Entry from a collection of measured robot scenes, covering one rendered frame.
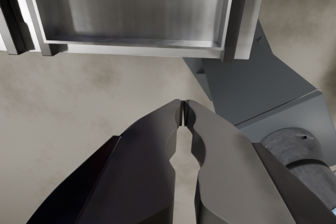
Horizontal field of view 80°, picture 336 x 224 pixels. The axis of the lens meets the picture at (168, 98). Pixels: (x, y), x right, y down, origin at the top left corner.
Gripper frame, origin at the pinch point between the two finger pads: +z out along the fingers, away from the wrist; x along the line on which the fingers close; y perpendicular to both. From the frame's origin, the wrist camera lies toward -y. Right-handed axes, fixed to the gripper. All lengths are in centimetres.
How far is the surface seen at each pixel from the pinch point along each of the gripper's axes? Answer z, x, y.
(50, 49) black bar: 19.6, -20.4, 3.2
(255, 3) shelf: 21.6, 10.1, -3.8
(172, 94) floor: 110, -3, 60
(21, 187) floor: 110, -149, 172
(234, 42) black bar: 19.6, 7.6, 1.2
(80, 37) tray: 20.3, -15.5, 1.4
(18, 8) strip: 21.4, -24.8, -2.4
